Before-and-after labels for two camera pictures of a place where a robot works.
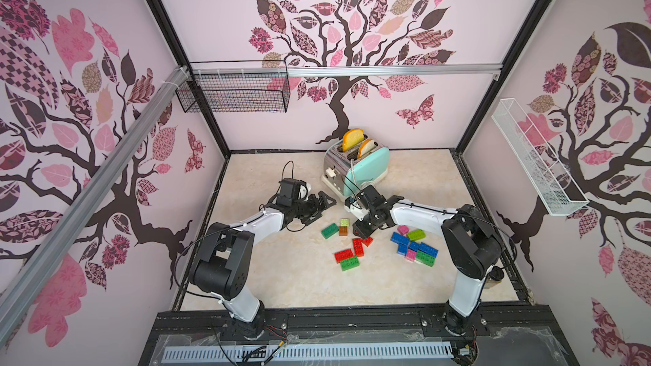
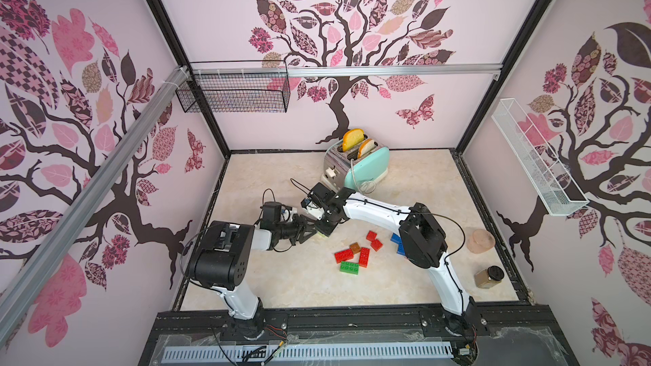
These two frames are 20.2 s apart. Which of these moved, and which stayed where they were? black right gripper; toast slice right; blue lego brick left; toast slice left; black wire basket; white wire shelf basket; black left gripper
Moved: black right gripper; black left gripper
Stayed: blue lego brick left; white wire shelf basket; black wire basket; toast slice left; toast slice right
